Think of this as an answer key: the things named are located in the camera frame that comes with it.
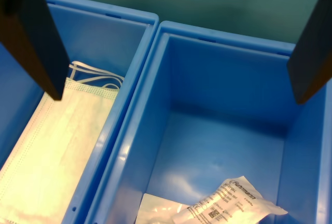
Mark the printed white cotton packet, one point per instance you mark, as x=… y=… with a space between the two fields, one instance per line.
x=228 y=203

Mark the blue bin holding cotton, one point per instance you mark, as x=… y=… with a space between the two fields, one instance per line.
x=220 y=91

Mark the blue bin holding masks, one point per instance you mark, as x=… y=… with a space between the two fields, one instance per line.
x=103 y=42

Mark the white face mask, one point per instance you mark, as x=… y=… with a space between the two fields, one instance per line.
x=59 y=143

